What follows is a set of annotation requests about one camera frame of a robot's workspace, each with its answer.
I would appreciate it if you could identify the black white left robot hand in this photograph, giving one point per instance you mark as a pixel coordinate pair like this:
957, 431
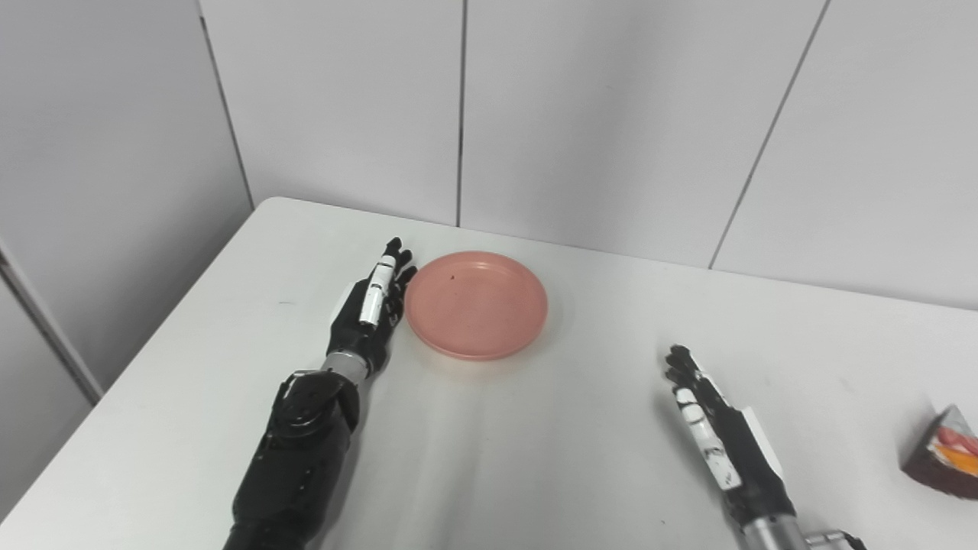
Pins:
355, 328

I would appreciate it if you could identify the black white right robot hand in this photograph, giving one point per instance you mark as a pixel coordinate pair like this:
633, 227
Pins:
745, 458

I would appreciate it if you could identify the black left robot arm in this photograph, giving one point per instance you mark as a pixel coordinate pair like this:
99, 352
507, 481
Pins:
302, 466

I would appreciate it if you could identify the chocolate cake slice with fruit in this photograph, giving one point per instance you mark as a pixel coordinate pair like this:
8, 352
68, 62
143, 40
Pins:
943, 462

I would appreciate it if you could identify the pink round plate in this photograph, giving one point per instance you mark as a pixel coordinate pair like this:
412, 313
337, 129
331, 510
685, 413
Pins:
477, 305

